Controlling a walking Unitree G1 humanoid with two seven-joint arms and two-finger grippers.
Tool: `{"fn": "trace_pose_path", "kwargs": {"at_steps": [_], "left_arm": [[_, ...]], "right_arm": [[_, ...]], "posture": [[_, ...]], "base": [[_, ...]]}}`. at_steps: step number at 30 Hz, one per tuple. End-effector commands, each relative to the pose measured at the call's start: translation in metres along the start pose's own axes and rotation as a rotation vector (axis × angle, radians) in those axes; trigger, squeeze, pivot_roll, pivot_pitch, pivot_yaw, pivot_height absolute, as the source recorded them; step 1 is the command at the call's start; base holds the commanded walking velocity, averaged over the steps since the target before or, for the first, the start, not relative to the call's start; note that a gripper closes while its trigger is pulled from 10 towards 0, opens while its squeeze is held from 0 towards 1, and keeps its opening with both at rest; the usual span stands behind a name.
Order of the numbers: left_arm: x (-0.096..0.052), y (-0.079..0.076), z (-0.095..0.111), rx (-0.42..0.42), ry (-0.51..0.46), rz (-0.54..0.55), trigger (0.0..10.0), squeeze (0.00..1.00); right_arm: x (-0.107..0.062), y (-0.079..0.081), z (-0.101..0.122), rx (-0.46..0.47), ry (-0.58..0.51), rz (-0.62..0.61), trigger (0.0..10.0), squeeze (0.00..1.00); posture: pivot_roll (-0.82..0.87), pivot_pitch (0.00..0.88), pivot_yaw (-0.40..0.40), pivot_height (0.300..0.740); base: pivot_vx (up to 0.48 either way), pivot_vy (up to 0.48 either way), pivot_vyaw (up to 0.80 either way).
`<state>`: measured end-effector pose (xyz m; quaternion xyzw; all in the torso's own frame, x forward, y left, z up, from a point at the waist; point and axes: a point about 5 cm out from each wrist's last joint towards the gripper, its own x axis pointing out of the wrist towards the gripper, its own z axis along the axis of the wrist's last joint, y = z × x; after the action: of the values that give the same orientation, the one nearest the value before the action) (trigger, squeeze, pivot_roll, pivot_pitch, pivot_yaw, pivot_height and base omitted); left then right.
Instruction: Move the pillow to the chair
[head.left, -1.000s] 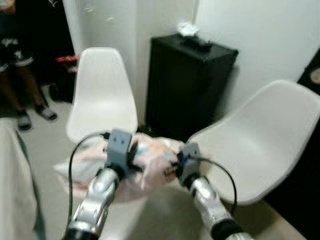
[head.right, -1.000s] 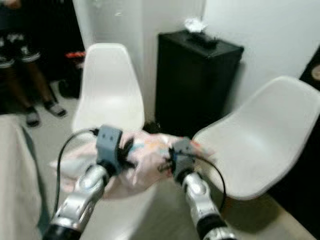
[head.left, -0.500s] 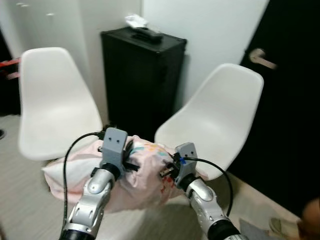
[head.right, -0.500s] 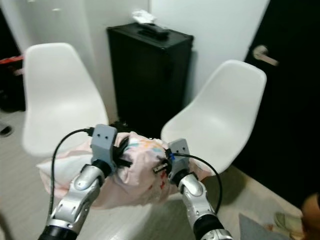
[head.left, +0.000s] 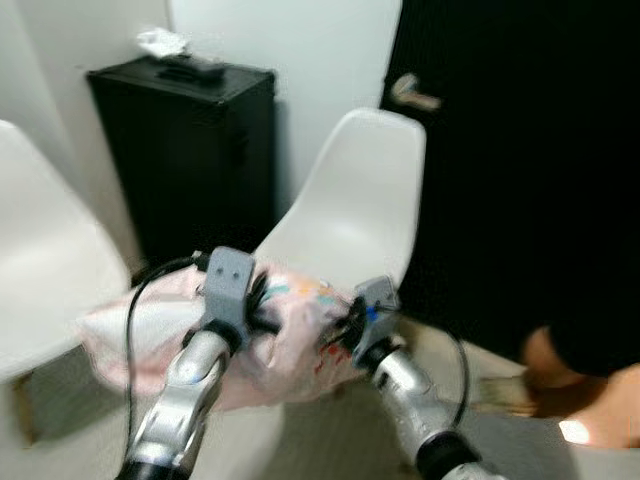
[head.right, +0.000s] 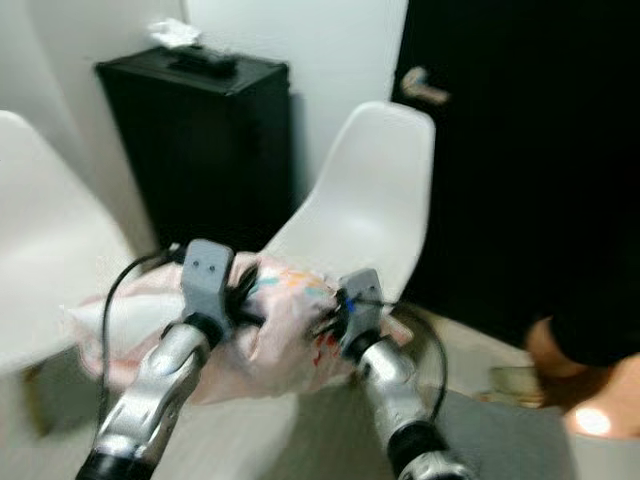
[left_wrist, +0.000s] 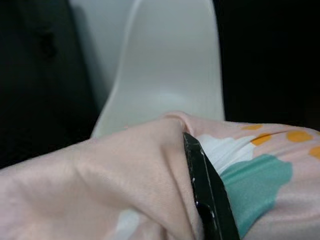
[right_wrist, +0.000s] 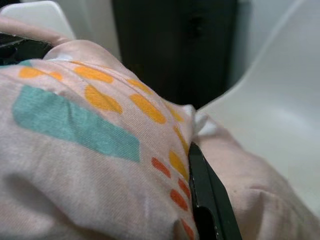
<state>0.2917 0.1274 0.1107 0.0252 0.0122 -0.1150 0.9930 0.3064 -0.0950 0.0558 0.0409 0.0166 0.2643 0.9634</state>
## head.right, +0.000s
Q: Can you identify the pink pillow with orange spots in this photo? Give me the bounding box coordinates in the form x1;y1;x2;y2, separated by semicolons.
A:
60;252;411;406

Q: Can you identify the white plastic shell chair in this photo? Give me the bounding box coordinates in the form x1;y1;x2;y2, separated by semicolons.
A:
0;110;136;436
260;100;436;301

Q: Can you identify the black cabinet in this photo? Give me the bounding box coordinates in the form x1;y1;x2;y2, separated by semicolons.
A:
95;47;293;261

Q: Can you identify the flat black item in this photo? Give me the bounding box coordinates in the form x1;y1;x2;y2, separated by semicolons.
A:
170;47;241;75

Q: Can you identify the black door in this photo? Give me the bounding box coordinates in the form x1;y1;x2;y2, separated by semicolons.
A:
390;0;640;366

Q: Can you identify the crumpled white tissue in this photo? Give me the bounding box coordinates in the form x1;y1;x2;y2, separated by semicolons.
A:
148;18;203;51

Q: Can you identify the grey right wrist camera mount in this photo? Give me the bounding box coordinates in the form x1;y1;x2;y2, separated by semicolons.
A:
338;268;383;341

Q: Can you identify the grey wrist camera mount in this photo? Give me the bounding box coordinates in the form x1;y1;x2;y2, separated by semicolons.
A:
338;268;383;341
182;240;236;323

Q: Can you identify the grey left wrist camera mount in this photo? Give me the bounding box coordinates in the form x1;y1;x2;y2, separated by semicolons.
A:
182;240;236;323

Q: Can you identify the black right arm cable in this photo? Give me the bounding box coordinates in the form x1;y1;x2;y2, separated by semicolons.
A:
360;298;451;421

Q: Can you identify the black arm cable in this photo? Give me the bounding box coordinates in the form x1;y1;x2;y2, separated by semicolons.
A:
100;248;191;426
360;298;451;421

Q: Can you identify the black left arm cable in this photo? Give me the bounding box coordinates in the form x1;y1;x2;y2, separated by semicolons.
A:
100;248;191;426

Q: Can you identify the silver door handle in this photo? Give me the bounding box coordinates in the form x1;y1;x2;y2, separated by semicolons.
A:
400;66;451;106

